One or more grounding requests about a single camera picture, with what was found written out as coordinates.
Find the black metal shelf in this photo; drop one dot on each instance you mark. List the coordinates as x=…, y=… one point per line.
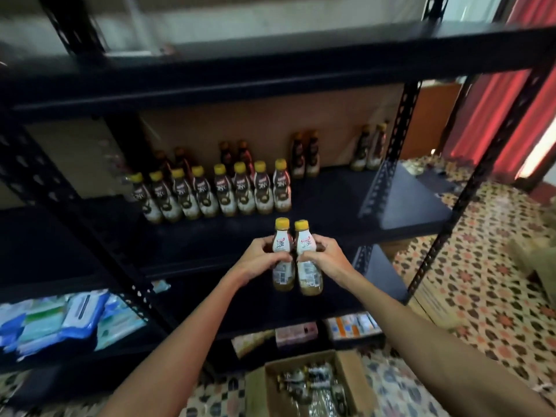
x=52, y=247
x=261, y=65

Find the stack of pink white boxes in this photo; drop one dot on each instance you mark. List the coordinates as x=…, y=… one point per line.
x=296, y=333

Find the pile of bottles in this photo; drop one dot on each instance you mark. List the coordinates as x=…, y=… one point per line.
x=313, y=391

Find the person's left hand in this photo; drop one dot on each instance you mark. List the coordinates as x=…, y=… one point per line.
x=254, y=263

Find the person's right hand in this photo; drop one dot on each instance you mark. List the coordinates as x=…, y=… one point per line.
x=332, y=258

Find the person's right forearm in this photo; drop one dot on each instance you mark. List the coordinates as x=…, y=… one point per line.
x=443, y=351

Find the row of orange blue packets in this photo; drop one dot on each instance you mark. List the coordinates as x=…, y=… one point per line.
x=353, y=325

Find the person's left forearm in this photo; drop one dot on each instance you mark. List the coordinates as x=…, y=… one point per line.
x=182, y=356

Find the row of wet wipe packs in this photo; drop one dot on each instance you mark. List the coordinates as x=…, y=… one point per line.
x=69, y=318

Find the red curtain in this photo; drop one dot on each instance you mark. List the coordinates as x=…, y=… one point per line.
x=512, y=91

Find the tissue packs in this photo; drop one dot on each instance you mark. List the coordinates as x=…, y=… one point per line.
x=252, y=343

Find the brown cardboard box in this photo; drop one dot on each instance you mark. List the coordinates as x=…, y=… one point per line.
x=356, y=378

